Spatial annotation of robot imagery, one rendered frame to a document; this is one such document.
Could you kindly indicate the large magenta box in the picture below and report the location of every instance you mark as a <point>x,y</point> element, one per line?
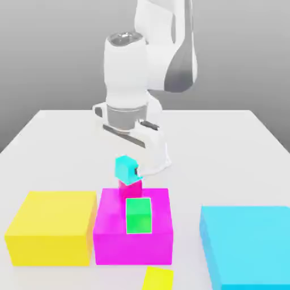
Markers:
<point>133,249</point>

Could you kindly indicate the small green cube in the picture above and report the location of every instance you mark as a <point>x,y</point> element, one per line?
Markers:
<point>138,217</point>

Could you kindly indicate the small cyan cube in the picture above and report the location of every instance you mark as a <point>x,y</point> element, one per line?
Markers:
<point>125,168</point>

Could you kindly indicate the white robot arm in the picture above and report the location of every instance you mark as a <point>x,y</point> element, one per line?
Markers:
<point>124,68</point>

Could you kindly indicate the large cyan box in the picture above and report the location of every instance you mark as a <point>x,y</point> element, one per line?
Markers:
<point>249,247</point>

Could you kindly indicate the small pink cube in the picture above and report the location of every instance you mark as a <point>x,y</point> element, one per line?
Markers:
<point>131,190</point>

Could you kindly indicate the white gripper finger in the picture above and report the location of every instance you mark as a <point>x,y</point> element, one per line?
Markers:
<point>137,171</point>

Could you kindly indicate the small yellow cube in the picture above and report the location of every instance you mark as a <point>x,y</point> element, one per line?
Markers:
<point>157,279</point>

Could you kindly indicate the large yellow box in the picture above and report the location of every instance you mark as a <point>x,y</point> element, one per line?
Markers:
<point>49,226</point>

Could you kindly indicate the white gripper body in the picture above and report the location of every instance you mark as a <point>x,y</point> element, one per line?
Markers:
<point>126,145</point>

